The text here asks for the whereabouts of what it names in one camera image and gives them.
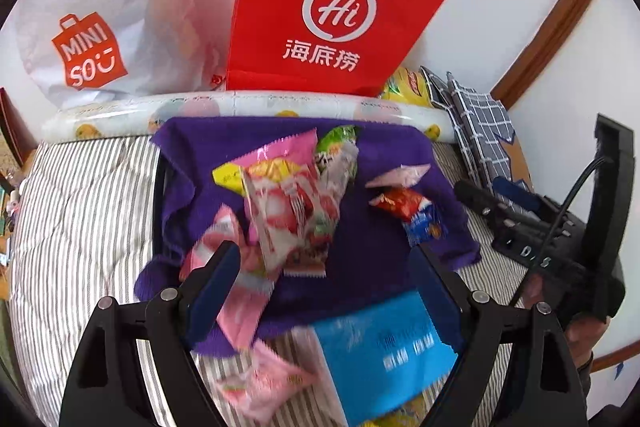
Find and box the blue cookie packet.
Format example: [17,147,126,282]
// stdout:
[402,206,447,247]

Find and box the red snack packet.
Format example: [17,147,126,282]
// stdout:
[369,187,432,222]

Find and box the pale pink pastry packet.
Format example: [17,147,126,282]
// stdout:
[364,164,431,188]

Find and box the long pink white snack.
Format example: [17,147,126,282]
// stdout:
[314,141,359,204]

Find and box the yellow triangular snack packet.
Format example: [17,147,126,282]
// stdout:
[360,395,426,427]

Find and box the pink strawberry snack bag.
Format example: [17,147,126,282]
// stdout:
[243,167,340,277]

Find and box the pink yellow potato-stick bag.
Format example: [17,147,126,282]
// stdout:
[212,129,318,196]

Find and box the green snack packet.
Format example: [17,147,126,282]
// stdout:
[314,124,358,167]

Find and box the person's right hand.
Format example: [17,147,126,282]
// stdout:
[522,274,611,369]

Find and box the grey checked folded cloth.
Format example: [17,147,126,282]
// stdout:
[420,66,534,192]

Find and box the yellow Lay's chip bag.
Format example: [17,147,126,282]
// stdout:
[378,66,432,107]

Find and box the purple towel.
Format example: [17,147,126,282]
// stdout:
[134,117,480,358]

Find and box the blue tissue pack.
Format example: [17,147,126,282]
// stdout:
[291,291,457,426]

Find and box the striped mattress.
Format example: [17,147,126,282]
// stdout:
[8,138,524,426]

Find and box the red Haidilao paper bag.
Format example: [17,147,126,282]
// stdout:
[227,0,445,96]

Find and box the rolled fruit-print mat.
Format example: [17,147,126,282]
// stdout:
[42,91,456,144]

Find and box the patterned book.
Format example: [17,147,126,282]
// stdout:
[0,87,37,167]

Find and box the white Miniso plastic bag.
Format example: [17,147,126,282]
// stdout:
[14,0,219,108]

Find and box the brown wooden door frame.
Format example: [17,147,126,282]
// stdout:
[491,0,592,109]

